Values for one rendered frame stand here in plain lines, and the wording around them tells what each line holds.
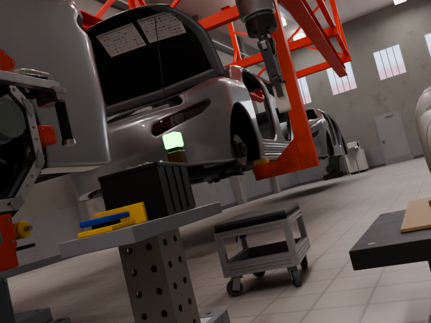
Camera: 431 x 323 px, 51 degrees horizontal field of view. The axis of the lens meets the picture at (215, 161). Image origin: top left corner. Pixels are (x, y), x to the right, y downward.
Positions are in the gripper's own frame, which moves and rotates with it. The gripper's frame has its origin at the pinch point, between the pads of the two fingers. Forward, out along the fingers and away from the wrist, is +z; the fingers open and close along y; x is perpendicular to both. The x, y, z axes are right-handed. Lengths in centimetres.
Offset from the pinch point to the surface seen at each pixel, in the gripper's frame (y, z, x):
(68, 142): 19, -9, 73
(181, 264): -18.5, 30.8, 29.0
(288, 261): 82, 59, 26
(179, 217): -20.7, 20.5, 25.5
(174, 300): -25, 37, 30
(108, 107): 359, -94, 236
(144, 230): -35.1, 20.1, 26.7
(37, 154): 29, -11, 94
